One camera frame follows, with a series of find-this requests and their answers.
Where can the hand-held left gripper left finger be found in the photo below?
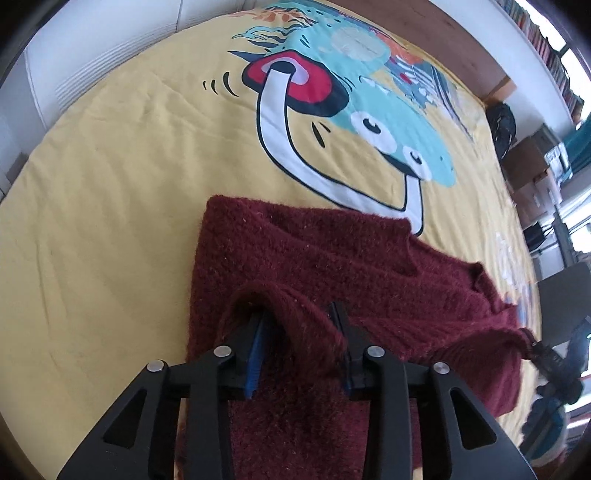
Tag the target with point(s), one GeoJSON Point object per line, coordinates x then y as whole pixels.
{"type": "Point", "coordinates": [258, 360]}

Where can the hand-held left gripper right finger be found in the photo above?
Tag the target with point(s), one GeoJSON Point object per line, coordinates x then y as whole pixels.
{"type": "Point", "coordinates": [353, 364]}

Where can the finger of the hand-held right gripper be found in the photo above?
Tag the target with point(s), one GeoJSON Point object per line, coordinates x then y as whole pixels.
{"type": "Point", "coordinates": [535, 348]}

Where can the burgundy knitted sweater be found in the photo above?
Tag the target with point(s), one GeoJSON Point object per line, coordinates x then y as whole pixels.
{"type": "Point", "coordinates": [346, 258]}

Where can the black binders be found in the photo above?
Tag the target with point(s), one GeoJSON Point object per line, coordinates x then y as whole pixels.
{"type": "Point", "coordinates": [534, 237]}

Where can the window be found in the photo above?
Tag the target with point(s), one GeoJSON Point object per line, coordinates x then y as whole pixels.
{"type": "Point", "coordinates": [577, 221]}

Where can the cardboard boxes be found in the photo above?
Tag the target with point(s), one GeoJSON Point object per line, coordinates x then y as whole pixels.
{"type": "Point", "coordinates": [526, 161]}

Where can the white printer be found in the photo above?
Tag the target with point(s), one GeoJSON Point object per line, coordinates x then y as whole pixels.
{"type": "Point", "coordinates": [558, 159]}

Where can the teal curtain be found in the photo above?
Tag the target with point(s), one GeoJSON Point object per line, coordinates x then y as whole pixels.
{"type": "Point", "coordinates": [579, 147]}

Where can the black backpack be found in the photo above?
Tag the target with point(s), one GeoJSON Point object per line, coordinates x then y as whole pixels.
{"type": "Point", "coordinates": [502, 129]}

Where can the yellow printed bed cover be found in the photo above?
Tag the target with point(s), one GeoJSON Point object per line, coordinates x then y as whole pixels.
{"type": "Point", "coordinates": [115, 184]}

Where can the wooden headboard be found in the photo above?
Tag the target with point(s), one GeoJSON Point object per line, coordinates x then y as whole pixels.
{"type": "Point", "coordinates": [461, 41]}

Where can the wall shelf of books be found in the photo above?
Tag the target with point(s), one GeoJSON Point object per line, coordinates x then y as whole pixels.
{"type": "Point", "coordinates": [545, 46]}

